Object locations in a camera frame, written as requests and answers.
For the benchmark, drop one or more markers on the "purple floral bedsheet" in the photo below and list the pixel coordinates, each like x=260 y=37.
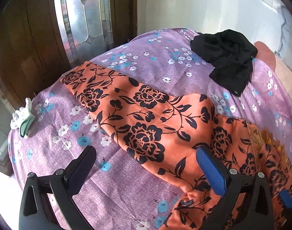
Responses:
x=119 y=193

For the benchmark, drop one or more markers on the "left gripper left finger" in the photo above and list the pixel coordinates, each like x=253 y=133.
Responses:
x=36 y=211

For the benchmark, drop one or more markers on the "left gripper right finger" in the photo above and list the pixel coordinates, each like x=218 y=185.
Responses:
x=257 y=211

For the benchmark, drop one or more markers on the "brown wooden door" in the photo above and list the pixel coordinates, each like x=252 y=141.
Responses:
x=42 y=39

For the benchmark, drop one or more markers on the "orange black floral garment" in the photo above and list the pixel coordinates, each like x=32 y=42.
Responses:
x=162 y=133

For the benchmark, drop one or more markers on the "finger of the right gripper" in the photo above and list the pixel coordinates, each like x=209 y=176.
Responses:
x=285 y=198

